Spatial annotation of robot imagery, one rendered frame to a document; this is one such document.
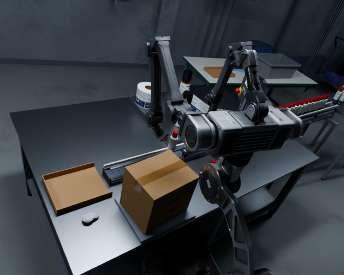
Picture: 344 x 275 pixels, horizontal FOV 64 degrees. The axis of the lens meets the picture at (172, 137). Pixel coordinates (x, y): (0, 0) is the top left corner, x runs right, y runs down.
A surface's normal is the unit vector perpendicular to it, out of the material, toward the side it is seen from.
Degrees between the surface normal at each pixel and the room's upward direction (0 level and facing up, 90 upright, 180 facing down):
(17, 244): 0
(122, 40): 90
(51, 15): 90
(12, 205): 0
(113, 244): 0
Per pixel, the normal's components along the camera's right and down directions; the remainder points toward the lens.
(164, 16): 0.39, 0.62
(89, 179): 0.22, -0.78
